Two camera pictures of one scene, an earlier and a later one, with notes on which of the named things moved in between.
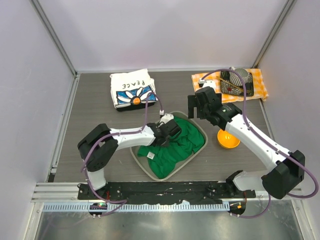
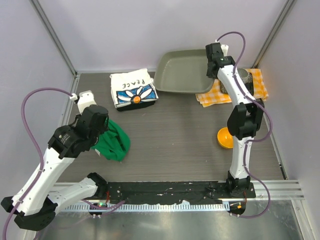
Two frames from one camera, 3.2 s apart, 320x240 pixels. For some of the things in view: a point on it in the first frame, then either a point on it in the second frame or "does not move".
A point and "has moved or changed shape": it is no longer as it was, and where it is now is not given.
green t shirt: [163, 159] has moved or changed shape
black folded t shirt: [135, 107] does not move
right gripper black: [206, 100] → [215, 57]
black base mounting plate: [198, 192] does not move
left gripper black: [167, 140] → [105, 128]
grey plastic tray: [143, 161] → [183, 71]
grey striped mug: [246, 76] does not move
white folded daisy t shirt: [131, 88] does not move
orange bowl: [227, 140] does not move
